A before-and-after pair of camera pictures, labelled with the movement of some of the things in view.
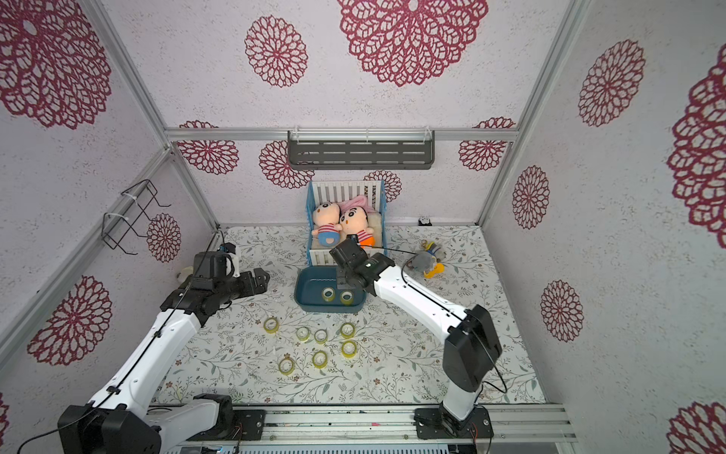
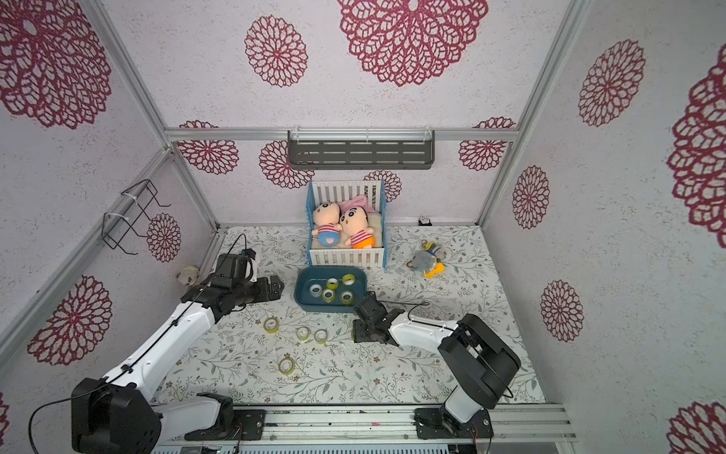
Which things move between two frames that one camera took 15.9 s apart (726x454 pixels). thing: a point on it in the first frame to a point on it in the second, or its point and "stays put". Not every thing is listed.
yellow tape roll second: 302,333 stays put
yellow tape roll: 328,294 stays put
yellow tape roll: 347,297 stays put
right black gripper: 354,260 to 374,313
